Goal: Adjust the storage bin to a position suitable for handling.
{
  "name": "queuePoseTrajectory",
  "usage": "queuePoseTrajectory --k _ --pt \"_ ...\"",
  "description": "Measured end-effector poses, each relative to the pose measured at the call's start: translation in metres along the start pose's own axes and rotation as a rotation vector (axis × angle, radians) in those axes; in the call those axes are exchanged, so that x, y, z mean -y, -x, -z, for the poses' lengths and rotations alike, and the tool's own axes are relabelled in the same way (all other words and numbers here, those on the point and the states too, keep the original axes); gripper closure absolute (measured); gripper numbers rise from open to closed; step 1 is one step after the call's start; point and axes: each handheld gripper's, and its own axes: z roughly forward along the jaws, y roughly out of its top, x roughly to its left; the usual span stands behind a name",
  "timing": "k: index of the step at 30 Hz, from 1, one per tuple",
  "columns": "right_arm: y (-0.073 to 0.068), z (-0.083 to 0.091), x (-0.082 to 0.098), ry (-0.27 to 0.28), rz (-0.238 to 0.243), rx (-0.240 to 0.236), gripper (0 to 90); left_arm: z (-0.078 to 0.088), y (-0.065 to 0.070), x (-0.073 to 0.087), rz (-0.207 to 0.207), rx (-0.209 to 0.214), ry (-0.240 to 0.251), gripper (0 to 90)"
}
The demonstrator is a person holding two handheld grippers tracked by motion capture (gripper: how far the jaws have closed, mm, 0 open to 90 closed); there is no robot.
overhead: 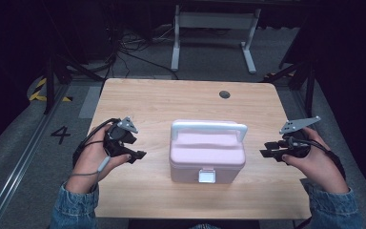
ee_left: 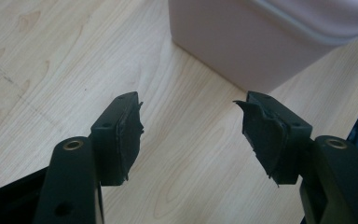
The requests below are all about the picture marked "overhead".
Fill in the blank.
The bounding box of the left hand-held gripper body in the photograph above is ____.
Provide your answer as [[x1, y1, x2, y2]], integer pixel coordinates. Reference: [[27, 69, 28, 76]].
[[103, 115, 139, 157]]

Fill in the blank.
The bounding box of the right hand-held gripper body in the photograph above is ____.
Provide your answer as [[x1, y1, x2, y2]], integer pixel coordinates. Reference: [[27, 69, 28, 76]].
[[278, 115, 322, 159]]

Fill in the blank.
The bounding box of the person's right hand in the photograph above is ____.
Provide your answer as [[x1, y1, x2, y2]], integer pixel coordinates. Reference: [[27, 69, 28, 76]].
[[281, 127, 351, 195]]

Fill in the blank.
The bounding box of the person's left hand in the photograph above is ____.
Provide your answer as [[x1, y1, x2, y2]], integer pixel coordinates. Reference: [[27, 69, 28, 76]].
[[65, 123, 132, 195]]

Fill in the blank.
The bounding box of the grey floor tape patch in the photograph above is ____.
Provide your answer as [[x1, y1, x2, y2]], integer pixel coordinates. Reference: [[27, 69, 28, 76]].
[[78, 85, 103, 120]]

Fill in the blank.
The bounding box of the black tripod stand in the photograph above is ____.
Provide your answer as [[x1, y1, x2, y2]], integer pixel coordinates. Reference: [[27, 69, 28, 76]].
[[42, 52, 104, 116], [263, 60, 316, 119]]

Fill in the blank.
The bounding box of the yellow black floor tape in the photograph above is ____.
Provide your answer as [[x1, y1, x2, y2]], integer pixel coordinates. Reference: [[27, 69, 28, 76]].
[[28, 76, 74, 103]]

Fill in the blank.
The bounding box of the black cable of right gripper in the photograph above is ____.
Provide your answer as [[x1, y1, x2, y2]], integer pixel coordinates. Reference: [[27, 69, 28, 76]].
[[287, 135, 347, 181]]

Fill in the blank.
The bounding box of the grey cord with grey plug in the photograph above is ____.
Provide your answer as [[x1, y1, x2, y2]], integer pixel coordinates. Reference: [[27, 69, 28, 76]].
[[69, 155, 112, 177]]

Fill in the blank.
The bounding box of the pink storage box white handle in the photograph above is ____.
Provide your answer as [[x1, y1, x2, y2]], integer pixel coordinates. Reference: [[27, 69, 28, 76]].
[[168, 118, 249, 184]]

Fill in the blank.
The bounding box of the bundle of black floor cables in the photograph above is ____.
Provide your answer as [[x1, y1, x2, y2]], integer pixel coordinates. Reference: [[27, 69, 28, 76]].
[[103, 23, 179, 81]]

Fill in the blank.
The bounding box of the metal floor rail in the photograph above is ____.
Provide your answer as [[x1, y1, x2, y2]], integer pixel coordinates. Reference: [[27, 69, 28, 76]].
[[0, 83, 72, 229]]

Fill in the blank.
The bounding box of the white metal desk frame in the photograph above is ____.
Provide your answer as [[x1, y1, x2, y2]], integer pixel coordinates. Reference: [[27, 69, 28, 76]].
[[170, 4, 262, 75]]

